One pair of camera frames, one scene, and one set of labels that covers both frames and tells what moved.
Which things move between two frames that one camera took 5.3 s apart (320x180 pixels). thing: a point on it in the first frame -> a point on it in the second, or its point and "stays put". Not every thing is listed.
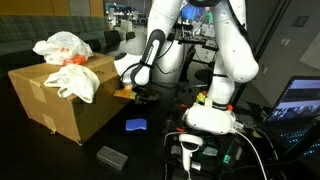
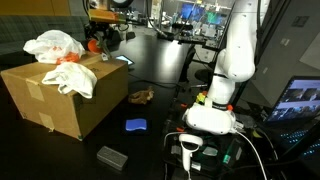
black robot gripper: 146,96 -> 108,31
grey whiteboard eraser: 112,157 stays put
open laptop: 295,115 stays put
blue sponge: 135,124 stays put
